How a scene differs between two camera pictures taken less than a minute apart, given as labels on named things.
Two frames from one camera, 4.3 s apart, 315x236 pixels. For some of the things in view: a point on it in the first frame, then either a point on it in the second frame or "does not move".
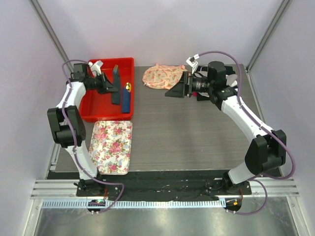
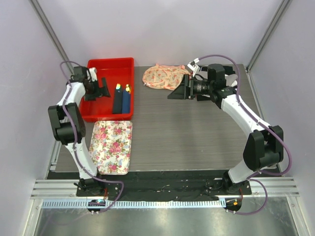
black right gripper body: [189, 85] does not move
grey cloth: [231, 80] does not move
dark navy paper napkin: [115, 97] -> [117, 96]
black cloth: [229, 70] does not move
